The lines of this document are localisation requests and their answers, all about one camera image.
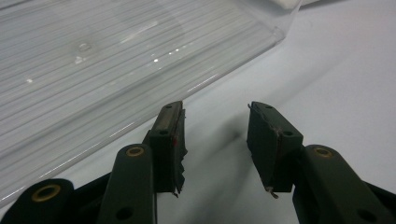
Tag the clear plastic container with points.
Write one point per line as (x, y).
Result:
(93, 62)

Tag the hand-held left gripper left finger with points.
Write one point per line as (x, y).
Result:
(166, 146)

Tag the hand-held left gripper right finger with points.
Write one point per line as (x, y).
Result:
(271, 149)

